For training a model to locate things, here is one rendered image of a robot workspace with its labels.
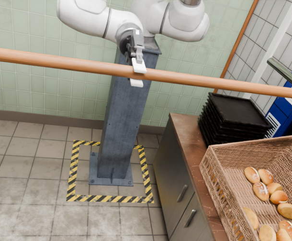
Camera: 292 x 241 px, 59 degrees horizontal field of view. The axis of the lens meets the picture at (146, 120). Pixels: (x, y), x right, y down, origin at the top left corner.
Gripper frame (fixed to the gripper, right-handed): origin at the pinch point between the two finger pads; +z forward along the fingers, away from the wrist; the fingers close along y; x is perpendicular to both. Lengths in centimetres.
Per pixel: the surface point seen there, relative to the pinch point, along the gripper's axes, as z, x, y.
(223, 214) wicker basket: 3, -49, 57
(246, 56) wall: -106, -98, 25
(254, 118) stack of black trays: -45, -79, 38
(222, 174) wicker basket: -9, -48, 46
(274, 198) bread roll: -4, -77, 54
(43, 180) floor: -60, 33, 118
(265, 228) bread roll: 11, -63, 54
